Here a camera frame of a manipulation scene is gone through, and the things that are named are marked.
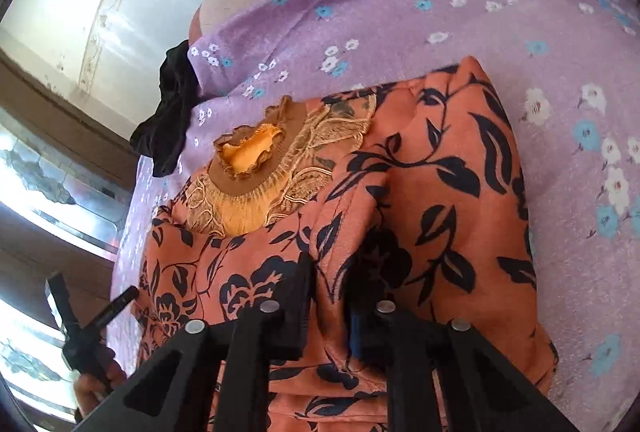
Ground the black crumpled garment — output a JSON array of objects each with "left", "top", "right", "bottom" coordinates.
[{"left": 129, "top": 40, "right": 200, "bottom": 177}]

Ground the person's left hand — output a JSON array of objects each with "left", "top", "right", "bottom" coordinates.
[{"left": 73, "top": 360, "right": 127, "bottom": 417}]

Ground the dark wooden window frame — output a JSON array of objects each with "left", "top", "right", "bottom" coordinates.
[{"left": 1, "top": 54, "right": 138, "bottom": 191}]

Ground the purple floral bedsheet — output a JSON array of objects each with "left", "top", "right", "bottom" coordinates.
[{"left": 108, "top": 0, "right": 639, "bottom": 431}]

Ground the orange black floral garment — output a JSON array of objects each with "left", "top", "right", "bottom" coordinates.
[{"left": 134, "top": 58, "right": 558, "bottom": 431}]

